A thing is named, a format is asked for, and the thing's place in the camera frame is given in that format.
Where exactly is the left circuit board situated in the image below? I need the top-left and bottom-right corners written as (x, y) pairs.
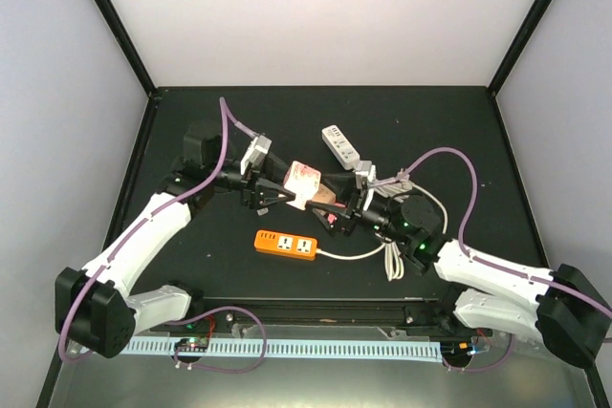
top-left (174, 337), bottom-right (209, 353)

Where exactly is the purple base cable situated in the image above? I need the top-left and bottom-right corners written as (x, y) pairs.
top-left (164, 305), bottom-right (268, 375)
top-left (442, 331), bottom-right (515, 375)

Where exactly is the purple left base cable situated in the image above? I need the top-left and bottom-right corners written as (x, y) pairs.
top-left (164, 305), bottom-right (268, 375)

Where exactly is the black frame post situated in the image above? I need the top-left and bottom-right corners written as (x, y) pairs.
top-left (94, 0), bottom-right (156, 96)
top-left (487, 0), bottom-right (553, 97)

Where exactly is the pink plug adapter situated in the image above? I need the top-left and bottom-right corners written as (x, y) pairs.
top-left (283, 161), bottom-right (321, 210)

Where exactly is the beige cube plug adapter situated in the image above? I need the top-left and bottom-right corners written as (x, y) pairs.
top-left (311, 183), bottom-right (336, 204)

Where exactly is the white power strip cable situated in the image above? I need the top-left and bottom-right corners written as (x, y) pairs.
top-left (315, 181), bottom-right (449, 283)

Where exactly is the white power strip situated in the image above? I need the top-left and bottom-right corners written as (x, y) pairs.
top-left (321, 124), bottom-right (361, 170)

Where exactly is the black left frame post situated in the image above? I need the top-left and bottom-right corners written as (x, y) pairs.
top-left (94, 0), bottom-right (156, 96)

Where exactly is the orange power strip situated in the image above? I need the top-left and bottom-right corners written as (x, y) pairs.
top-left (253, 229), bottom-right (317, 261)

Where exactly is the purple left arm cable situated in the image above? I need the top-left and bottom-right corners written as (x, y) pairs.
top-left (56, 97), bottom-right (262, 362)

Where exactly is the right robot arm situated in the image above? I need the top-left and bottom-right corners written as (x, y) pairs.
top-left (307, 183), bottom-right (611, 369)

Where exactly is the light blue slotted cable duct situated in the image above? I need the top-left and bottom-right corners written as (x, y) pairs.
top-left (121, 336), bottom-right (443, 363)

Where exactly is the black right frame post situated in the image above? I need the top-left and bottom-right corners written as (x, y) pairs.
top-left (487, 0), bottom-right (553, 97)

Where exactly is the black mounting rail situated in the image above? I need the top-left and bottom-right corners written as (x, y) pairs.
top-left (142, 296), bottom-right (493, 333)

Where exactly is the right circuit board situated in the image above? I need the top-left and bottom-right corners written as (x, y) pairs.
top-left (440, 341), bottom-right (483, 356)

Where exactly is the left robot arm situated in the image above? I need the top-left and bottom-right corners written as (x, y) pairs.
top-left (55, 123), bottom-right (294, 362)

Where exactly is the circuit board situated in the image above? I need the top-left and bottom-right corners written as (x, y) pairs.
top-left (440, 341), bottom-right (483, 356)
top-left (174, 337), bottom-right (209, 353)

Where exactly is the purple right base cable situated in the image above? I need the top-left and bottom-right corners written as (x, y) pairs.
top-left (442, 331), bottom-right (515, 375)

